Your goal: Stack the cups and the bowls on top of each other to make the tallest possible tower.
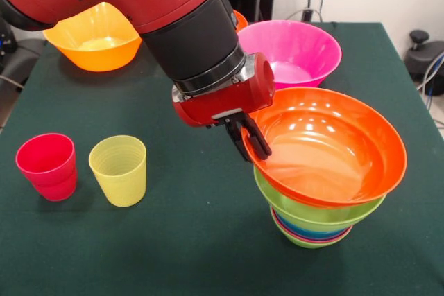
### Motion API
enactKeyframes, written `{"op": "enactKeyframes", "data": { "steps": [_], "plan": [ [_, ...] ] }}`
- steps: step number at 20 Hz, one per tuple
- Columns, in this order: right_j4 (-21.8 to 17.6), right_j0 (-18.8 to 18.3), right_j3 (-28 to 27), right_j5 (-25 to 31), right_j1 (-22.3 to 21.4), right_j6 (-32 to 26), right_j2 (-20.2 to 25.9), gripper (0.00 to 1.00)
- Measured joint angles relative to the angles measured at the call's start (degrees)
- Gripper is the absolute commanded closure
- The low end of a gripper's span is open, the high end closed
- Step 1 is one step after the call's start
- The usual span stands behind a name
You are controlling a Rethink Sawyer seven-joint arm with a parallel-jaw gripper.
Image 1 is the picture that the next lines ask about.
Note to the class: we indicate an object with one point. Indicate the black knob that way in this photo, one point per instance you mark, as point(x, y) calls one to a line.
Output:
point(419, 37)

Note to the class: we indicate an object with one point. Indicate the large pink bowl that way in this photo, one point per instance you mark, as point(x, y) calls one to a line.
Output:
point(295, 57)

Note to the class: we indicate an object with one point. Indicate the red cup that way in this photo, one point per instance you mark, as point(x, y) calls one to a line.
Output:
point(45, 157)
point(57, 192)

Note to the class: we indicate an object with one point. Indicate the small red bowl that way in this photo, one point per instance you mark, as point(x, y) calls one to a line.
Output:
point(281, 225)

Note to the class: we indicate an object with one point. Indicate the orange shallow bowl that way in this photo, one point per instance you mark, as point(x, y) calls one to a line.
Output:
point(242, 20)
point(329, 154)

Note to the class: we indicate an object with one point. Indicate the yellow cup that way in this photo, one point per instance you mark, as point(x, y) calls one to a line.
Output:
point(119, 178)

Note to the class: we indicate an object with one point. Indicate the large green bowl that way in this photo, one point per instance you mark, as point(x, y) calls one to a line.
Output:
point(312, 216)

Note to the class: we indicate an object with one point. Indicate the blue bowl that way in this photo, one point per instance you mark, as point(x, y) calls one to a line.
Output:
point(305, 233)

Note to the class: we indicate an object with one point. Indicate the black plug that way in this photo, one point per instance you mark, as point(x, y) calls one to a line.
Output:
point(307, 14)

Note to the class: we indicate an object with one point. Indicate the small green bowl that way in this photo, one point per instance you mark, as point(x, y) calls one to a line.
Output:
point(308, 244)

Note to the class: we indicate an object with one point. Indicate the black round base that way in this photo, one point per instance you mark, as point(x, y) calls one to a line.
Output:
point(421, 62)

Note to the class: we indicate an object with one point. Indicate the black equipment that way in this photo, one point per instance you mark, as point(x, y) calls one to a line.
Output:
point(7, 41)

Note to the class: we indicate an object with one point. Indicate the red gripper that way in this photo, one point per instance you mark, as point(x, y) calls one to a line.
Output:
point(229, 102)

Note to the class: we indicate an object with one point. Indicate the large yellow-orange bowl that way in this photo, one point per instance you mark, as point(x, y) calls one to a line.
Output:
point(97, 53)

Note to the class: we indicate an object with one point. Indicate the dark green tablecloth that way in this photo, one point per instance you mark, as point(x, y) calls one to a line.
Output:
point(138, 258)

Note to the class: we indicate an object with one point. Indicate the dark grey seat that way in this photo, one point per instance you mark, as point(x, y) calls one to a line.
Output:
point(21, 60)

